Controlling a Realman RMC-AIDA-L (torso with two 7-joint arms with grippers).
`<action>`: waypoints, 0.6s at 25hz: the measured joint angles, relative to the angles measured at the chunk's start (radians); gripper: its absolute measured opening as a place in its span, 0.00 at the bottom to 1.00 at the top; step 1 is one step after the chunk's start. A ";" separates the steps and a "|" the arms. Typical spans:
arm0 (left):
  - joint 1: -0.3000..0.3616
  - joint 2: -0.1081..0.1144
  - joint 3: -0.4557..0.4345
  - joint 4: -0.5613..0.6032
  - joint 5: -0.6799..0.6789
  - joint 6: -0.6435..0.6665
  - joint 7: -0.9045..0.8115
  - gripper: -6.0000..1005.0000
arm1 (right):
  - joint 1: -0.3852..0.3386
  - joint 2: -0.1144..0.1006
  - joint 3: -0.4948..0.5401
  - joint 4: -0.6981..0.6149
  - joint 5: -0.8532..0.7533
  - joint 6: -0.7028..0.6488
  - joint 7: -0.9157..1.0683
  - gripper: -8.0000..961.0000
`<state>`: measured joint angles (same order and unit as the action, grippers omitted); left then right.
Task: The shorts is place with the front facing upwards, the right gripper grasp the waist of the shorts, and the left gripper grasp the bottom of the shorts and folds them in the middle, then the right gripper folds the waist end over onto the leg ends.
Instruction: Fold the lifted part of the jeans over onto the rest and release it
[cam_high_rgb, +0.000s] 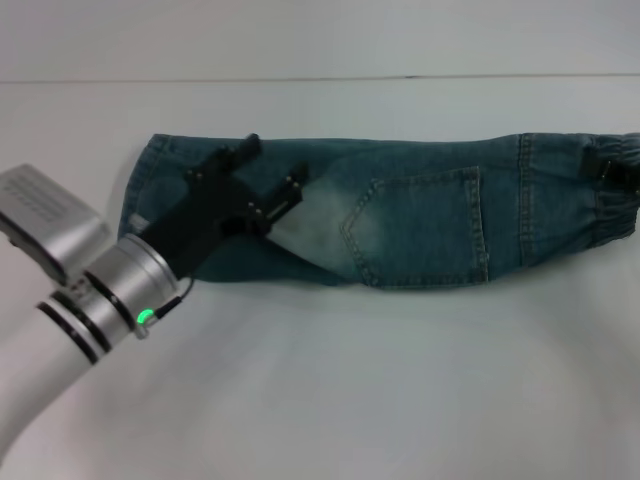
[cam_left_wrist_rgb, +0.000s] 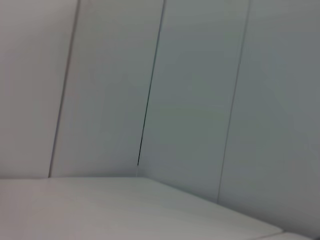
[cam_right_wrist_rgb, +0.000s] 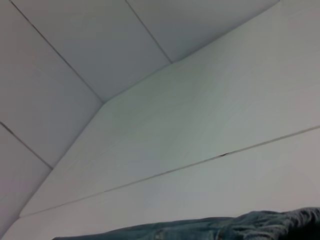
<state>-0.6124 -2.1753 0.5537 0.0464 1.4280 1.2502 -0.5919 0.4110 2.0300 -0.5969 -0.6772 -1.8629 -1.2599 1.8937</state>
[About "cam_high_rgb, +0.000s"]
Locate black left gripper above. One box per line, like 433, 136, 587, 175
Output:
140, 132, 310, 279

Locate blue denim shorts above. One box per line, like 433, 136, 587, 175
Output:
117, 130, 640, 291

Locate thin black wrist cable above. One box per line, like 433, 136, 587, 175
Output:
148, 276, 196, 322

